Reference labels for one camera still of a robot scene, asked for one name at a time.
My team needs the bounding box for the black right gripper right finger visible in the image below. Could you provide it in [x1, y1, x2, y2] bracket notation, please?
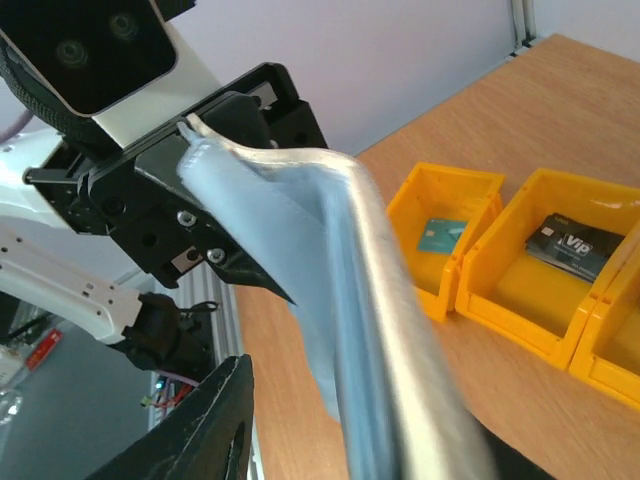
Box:
[481, 425, 554, 480]

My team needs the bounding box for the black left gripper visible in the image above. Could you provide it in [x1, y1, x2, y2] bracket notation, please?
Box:
[22, 62, 331, 306]

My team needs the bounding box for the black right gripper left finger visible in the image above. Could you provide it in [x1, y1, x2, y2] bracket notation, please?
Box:
[89, 355, 254, 480]

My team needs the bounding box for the black VIP card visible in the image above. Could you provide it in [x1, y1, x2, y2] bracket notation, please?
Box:
[525, 213, 624, 283]

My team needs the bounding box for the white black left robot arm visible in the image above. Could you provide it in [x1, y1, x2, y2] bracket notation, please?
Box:
[1, 31, 325, 374]

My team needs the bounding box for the teal card in bin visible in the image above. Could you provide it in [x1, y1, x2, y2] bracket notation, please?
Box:
[417, 218, 467, 255]

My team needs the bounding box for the yellow plastic bin row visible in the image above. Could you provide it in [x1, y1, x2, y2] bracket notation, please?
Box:
[384, 160, 640, 410]

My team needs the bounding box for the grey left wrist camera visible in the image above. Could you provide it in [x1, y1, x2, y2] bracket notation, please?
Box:
[1, 1, 221, 148]

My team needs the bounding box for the left rear aluminium frame post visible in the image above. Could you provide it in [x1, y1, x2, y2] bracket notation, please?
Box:
[509, 0, 537, 56]

